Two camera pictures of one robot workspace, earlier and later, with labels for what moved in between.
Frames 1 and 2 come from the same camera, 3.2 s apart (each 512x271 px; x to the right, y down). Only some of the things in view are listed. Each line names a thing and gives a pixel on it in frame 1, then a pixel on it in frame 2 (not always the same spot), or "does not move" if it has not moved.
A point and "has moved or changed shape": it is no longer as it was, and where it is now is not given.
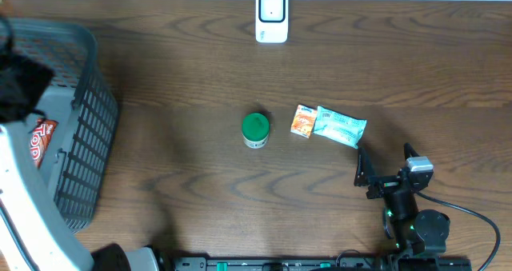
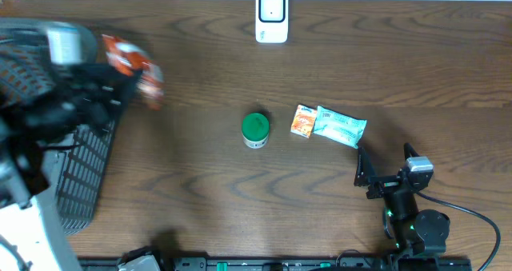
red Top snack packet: [41, 137] has moved or changed shape
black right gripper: [384, 184] does not move
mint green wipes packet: [338, 127] does not move
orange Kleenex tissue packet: [303, 121] does not move
